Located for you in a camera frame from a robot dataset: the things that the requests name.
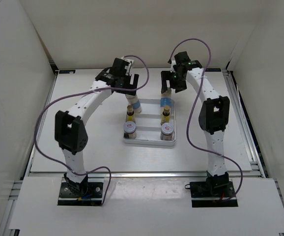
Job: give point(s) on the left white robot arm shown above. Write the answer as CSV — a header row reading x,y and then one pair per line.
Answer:
x,y
70,131

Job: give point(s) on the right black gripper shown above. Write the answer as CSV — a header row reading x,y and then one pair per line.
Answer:
x,y
165,75

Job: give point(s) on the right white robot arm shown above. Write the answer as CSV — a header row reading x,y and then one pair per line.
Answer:
x,y
214,113

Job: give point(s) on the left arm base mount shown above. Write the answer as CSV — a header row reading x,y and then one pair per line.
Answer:
x,y
92,197

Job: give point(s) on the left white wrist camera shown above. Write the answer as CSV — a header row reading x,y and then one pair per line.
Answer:
x,y
128,65

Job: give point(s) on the white divided organizer tray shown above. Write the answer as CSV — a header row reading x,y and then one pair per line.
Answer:
x,y
148,127

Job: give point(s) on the aluminium front rail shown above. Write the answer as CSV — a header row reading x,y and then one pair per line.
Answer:
x,y
128,174

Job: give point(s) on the short spice jar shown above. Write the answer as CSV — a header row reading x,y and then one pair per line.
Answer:
x,y
167,131
129,130

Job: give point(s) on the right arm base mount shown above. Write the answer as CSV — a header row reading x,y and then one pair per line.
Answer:
x,y
202,197

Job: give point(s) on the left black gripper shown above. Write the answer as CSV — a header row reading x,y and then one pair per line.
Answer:
x,y
129,86

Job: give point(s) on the tall white shaker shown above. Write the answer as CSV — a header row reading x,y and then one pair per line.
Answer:
x,y
166,98
134,101

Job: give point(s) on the yellow label bottle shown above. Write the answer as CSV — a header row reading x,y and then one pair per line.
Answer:
x,y
130,114
165,118

